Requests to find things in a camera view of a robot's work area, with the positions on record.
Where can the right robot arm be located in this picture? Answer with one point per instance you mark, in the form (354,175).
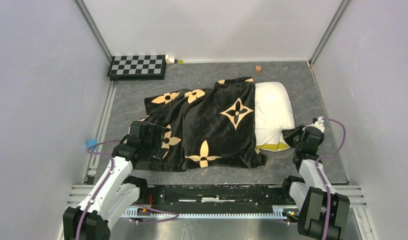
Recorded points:
(323,212)

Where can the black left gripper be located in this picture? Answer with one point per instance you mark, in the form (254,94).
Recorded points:
(158,134)

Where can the black pillowcase with yellow flowers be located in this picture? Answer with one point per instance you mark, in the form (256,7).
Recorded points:
(205,127)

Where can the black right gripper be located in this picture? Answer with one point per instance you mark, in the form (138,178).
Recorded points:
(287,134)

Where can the blue clip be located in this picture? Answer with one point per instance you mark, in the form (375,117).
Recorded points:
(91,144)

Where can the small wooden cube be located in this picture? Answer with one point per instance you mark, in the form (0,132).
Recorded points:
(258,69)

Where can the black white checkerboard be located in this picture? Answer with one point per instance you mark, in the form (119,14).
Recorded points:
(137,68)

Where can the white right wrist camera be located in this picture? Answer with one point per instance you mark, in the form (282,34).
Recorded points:
(318,122)

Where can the white toothed cable duct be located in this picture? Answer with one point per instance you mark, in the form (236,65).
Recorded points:
(275,213)

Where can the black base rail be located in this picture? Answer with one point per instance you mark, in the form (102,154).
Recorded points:
(216,198)

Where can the small white block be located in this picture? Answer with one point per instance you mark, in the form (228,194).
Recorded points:
(169,59)

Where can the white pillow with yellow edge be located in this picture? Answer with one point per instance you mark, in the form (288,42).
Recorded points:
(273,114)

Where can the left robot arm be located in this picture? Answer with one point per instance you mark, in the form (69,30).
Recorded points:
(94,217)

